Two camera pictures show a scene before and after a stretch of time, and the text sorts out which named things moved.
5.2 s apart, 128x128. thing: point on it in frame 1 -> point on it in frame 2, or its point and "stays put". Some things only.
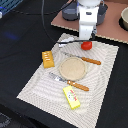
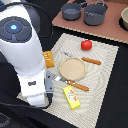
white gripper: (87, 17) -> (33, 88)
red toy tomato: (86, 45) stays put
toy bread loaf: (48, 60) stays put
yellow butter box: (71, 97) stays put
